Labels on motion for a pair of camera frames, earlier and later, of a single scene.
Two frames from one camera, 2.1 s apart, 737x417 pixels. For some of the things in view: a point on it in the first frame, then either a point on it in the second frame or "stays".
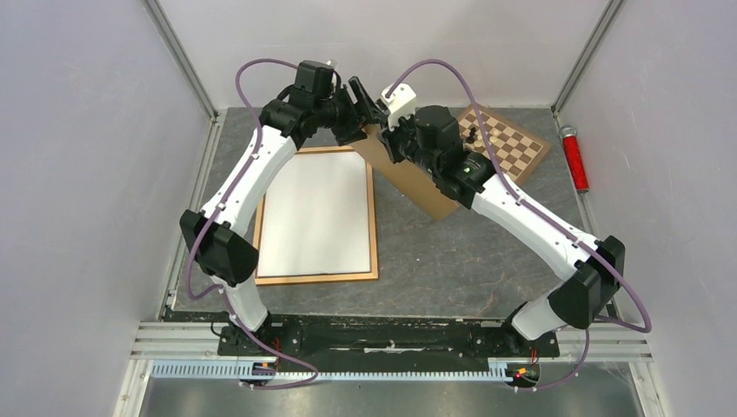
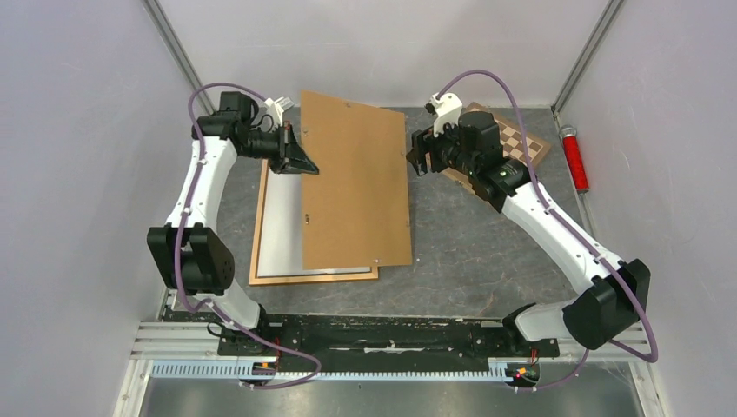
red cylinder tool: (568, 135) stays
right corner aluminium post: (612, 8) stays
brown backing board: (419, 188) -> (355, 210)
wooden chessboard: (514, 149) stays
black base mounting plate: (386, 344) stays
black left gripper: (352, 132) -> (288, 150)
